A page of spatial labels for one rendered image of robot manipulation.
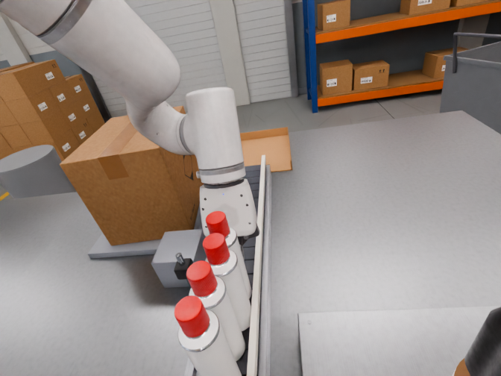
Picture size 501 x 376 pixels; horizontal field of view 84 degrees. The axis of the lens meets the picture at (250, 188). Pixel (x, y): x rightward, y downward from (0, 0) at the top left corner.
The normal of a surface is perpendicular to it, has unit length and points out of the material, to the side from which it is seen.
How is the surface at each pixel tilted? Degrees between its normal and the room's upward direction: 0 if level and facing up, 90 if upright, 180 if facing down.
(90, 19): 101
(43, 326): 0
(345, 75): 90
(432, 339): 0
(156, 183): 90
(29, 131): 90
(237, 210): 70
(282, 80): 90
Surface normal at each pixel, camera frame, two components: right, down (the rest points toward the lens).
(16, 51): -0.06, 0.57
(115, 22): 0.79, 0.24
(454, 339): -0.17, -0.81
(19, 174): 0.43, 0.51
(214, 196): -0.19, 0.20
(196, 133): -0.65, 0.27
